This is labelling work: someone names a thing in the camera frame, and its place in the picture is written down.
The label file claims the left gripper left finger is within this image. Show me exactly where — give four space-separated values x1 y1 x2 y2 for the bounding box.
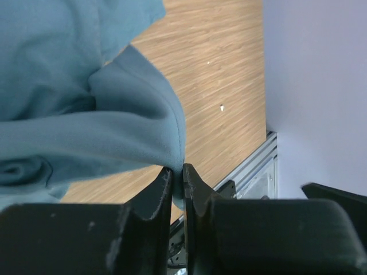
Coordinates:
1 168 173 274

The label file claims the blue-grey t shirt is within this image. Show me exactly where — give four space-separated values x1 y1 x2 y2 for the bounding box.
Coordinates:
1 1 186 208

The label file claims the aluminium frame rail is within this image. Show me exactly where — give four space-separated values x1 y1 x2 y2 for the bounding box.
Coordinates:
166 131 278 274

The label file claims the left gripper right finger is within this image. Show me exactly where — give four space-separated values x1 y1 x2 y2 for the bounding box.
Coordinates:
183 164 366 274

